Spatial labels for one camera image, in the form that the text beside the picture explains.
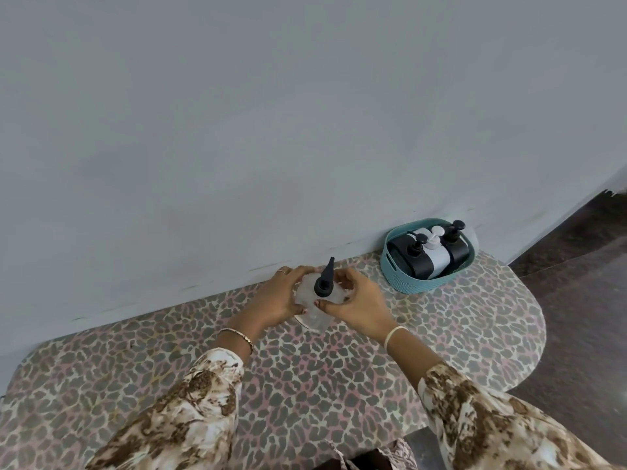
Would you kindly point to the teal plastic basket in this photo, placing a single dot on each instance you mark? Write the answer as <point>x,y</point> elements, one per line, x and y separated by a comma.
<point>406,283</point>

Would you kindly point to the person's left hand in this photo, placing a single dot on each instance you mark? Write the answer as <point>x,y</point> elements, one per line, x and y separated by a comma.
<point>274,298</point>

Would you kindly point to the black square soap dispenser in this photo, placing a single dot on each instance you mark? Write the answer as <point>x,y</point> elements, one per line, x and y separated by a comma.
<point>458,249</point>

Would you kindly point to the person's right forearm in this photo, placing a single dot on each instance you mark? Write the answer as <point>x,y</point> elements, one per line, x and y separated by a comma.
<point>431,367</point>

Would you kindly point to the person's right hand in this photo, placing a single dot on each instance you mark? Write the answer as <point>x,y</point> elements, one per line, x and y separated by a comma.
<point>362,303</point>

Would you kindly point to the person's left forearm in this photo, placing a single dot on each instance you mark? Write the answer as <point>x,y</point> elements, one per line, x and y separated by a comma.
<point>215,367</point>

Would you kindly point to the person's dark maroon garment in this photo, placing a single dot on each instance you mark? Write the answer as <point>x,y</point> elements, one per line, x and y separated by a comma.
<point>367,460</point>

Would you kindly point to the tall clear plastic bottle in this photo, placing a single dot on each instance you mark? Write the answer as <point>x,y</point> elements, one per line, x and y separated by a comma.
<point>313,308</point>

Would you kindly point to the white soap dispenser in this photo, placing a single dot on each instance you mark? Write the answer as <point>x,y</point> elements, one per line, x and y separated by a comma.
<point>436,256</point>

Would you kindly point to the black pump with long tube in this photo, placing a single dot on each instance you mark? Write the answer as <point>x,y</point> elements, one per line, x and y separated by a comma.
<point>324,281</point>

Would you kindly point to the white wrist band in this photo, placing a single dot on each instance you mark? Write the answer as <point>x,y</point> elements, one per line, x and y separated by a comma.
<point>393,335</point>

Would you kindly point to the leopard print ironing board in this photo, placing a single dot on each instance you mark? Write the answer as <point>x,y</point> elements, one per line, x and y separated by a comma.
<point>318,386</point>

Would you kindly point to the short black pump head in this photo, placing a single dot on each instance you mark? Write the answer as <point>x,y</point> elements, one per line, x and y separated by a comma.
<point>417,244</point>
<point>455,231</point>

